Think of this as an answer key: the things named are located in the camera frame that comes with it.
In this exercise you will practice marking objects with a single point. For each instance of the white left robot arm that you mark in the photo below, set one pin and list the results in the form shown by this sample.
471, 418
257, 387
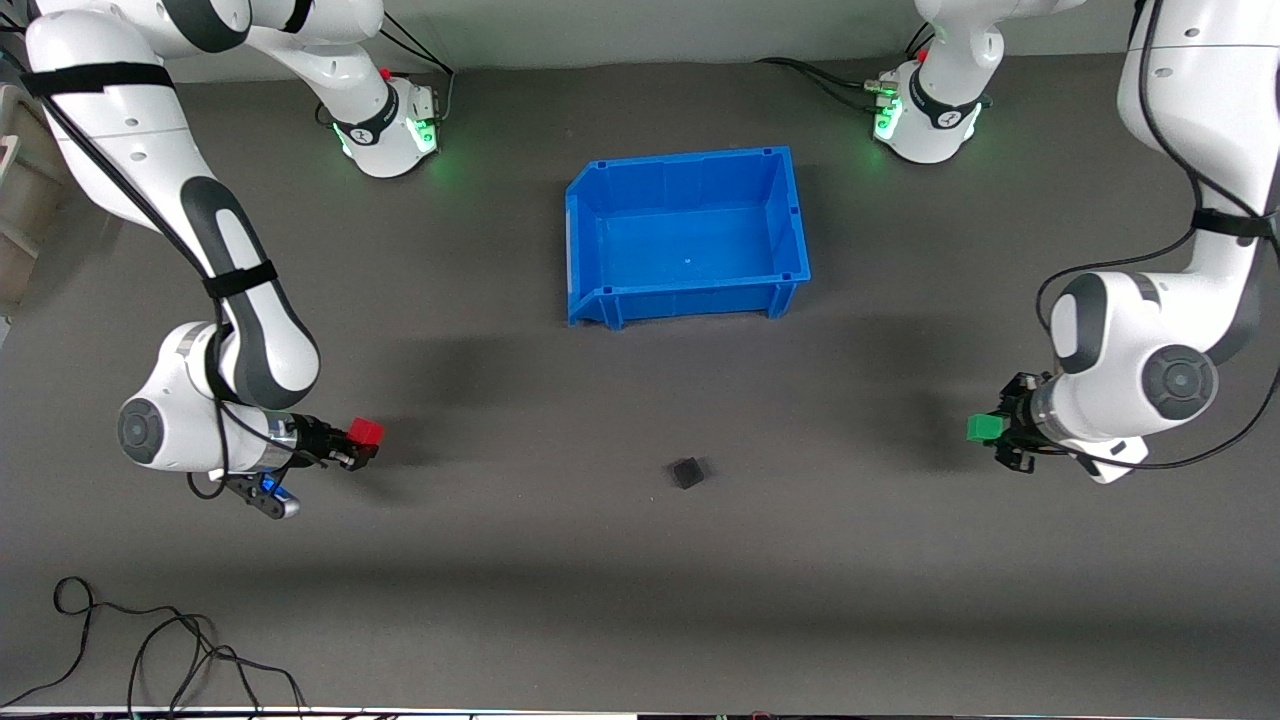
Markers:
1130, 330

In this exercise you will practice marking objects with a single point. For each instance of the red cube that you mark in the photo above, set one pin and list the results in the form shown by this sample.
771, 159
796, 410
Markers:
366, 431

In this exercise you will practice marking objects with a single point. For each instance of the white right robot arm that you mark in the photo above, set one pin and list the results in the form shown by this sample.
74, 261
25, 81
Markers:
100, 150

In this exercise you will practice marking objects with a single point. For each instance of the blue plastic storage bin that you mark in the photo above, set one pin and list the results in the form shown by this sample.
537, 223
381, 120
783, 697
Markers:
690, 245

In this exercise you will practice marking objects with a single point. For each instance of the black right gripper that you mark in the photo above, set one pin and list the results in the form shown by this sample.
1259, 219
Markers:
316, 439

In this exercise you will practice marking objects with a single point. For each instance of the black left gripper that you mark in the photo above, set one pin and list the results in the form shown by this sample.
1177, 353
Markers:
1021, 416

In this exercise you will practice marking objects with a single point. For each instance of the green cube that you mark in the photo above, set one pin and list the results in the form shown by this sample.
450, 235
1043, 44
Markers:
985, 428

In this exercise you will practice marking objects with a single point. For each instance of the black cube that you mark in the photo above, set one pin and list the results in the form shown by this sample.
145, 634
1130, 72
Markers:
688, 473

